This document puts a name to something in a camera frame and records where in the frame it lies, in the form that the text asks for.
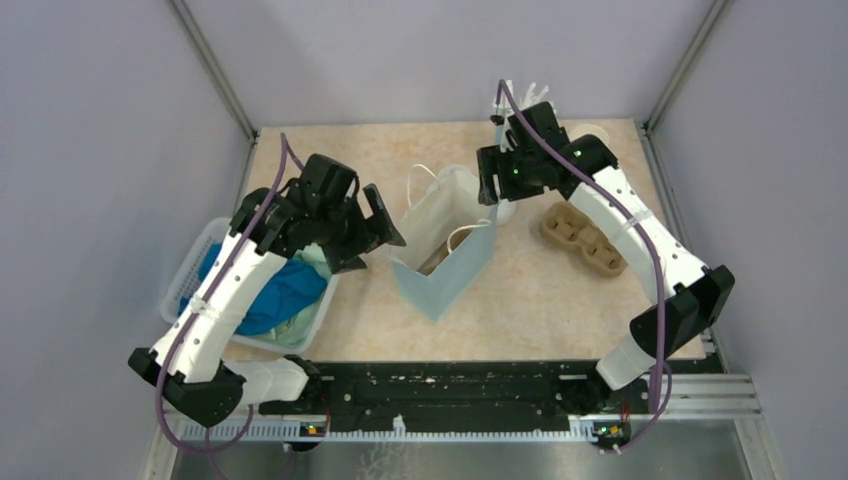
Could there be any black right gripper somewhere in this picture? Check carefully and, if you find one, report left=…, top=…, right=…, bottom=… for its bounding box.
left=476, top=143, right=542, bottom=207

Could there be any stack of paper cups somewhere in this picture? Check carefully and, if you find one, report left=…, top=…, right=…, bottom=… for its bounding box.
left=569, top=123, right=610, bottom=146

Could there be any single brown cup carrier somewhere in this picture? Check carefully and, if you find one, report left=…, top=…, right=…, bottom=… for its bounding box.
left=417, top=228, right=471, bottom=276

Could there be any brown cardboard cup carrier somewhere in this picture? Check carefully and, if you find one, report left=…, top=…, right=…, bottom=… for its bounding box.
left=539, top=201, right=627, bottom=278

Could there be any stack of white cup lids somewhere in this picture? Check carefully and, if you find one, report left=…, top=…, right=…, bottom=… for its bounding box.
left=496, top=200, right=516, bottom=226

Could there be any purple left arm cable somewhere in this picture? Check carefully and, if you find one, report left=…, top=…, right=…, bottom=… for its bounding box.
left=153, top=132, right=306, bottom=480

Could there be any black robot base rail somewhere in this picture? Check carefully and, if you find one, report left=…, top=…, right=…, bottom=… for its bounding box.
left=258, top=360, right=649, bottom=433

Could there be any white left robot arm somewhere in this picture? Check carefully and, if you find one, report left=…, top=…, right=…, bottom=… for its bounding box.
left=128, top=154, right=405, bottom=427

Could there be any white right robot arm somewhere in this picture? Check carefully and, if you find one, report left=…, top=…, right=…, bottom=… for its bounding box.
left=477, top=101, right=735, bottom=412

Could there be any mint green cloth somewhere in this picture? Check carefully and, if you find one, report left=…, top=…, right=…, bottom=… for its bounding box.
left=274, top=246, right=338, bottom=354

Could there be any white plastic basket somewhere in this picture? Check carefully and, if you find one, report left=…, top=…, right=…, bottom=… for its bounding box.
left=159, top=217, right=340, bottom=356

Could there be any blue cloth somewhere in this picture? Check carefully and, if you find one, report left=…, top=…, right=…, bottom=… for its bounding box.
left=177, top=241, right=329, bottom=337

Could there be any light blue paper bag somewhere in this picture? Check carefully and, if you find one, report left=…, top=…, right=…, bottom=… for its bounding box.
left=389, top=164, right=498, bottom=322

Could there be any white wrapped straws bundle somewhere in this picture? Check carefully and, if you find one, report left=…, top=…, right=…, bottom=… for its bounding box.
left=490, top=80, right=550, bottom=125

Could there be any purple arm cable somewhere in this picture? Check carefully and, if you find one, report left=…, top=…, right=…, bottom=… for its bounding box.
left=496, top=79, right=674, bottom=455
left=153, top=132, right=306, bottom=480

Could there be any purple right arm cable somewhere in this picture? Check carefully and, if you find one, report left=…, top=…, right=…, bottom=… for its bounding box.
left=496, top=79, right=674, bottom=455

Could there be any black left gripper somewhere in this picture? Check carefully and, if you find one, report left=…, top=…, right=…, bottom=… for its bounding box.
left=315, top=183, right=406, bottom=273

